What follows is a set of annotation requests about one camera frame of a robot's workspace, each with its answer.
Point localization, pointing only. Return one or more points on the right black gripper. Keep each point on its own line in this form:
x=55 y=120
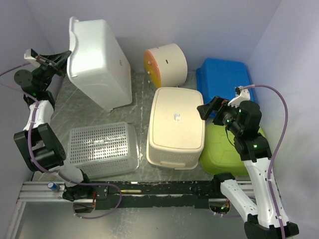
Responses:
x=205 y=110

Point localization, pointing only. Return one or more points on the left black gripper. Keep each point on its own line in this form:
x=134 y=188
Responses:
x=56 y=62

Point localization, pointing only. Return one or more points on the white plastic tray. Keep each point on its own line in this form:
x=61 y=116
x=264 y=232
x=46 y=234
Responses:
x=97 y=65

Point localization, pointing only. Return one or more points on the blue plastic tub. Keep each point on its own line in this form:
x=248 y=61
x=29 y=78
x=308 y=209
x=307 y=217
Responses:
x=218 y=77

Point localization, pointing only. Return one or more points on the cream perforated basket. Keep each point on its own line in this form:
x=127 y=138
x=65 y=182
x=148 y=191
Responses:
x=176 y=131

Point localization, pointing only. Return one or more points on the green plastic basin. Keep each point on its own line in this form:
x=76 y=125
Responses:
x=219 y=155

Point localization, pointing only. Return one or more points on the clear perforated plastic basket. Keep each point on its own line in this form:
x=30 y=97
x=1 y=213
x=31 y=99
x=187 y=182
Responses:
x=104 y=150

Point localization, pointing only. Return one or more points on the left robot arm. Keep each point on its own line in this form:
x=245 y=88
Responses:
x=37 y=143

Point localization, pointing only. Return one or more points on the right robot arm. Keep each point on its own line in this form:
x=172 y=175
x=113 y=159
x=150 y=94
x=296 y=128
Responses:
x=265 y=217

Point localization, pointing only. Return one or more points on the cream cylinder orange-faced drawer unit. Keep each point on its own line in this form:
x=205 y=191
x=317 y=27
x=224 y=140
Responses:
x=166 y=65

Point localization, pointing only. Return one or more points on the small blue capacitor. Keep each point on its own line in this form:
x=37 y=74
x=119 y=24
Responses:
x=53 y=187

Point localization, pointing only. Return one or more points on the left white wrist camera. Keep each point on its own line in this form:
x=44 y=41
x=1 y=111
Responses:
x=31 y=57

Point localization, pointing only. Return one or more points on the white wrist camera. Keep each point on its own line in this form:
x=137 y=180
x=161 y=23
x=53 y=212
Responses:
x=31 y=57
x=241 y=94

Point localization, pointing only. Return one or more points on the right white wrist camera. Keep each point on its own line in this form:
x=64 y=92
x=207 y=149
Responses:
x=241 y=94

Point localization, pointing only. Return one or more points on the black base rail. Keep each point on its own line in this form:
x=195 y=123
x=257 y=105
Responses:
x=126 y=194

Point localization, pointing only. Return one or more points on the aluminium extrusion rail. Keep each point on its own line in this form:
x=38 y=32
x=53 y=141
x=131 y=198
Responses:
x=39 y=192

